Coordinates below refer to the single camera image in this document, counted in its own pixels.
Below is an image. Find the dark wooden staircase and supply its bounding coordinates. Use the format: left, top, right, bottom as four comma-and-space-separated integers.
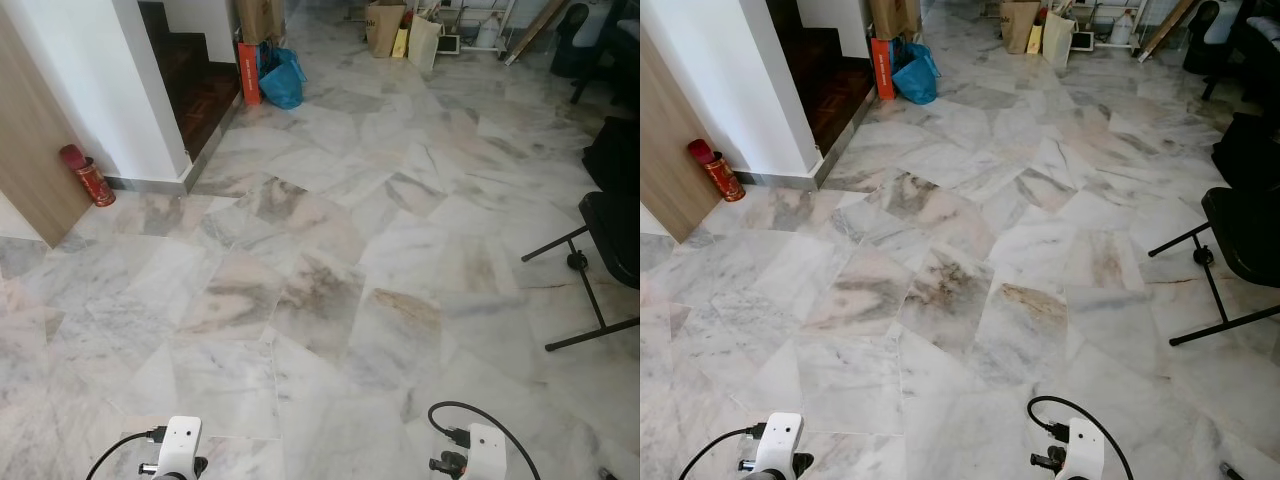
140, 0, 243, 161
765, 0, 878, 158

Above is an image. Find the black office chair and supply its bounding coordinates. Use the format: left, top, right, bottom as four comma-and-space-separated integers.
550, 0, 641, 106
1183, 0, 1280, 101

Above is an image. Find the brown paper bag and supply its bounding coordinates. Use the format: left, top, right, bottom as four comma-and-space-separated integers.
1000, 0, 1042, 55
364, 2, 408, 59

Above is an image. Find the blue plastic bag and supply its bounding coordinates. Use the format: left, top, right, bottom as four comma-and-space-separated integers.
893, 40, 942, 106
258, 40, 308, 110

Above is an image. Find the brown wood panel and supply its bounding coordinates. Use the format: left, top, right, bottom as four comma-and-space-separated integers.
640, 40, 723, 244
0, 10, 93, 249

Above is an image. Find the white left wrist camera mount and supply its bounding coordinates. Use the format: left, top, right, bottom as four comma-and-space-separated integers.
155, 416, 204, 480
757, 412, 804, 480

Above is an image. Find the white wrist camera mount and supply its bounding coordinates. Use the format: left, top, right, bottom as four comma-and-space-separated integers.
1066, 418, 1105, 480
466, 423, 509, 480
757, 412, 804, 480
155, 416, 204, 480

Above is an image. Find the long wooden plank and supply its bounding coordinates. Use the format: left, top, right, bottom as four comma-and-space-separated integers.
1137, 0, 1201, 63
503, 0, 571, 67

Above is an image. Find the red cylinder tin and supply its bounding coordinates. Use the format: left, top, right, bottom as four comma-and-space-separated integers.
686, 139, 747, 204
58, 144, 117, 208

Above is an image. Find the red upright carton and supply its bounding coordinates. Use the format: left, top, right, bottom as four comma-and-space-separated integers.
871, 38, 896, 101
237, 41, 263, 106

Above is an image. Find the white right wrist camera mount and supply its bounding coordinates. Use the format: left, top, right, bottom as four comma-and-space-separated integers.
466, 423, 509, 480
1066, 418, 1105, 480

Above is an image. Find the white tote bag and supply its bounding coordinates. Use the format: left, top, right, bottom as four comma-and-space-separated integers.
407, 12, 443, 73
1042, 10, 1077, 71

